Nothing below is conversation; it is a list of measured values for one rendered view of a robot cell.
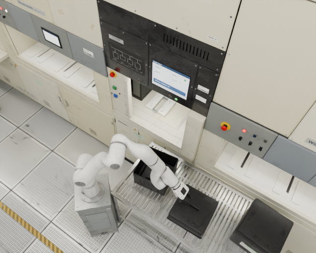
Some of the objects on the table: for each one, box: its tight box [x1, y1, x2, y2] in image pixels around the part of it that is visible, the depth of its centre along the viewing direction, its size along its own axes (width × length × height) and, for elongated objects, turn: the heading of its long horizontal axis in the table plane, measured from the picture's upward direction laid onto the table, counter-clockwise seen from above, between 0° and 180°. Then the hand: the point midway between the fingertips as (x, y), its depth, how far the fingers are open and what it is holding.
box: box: [230, 198, 294, 253], centre depth 195 cm, size 29×29×25 cm
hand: (187, 199), depth 201 cm, fingers open, 4 cm apart
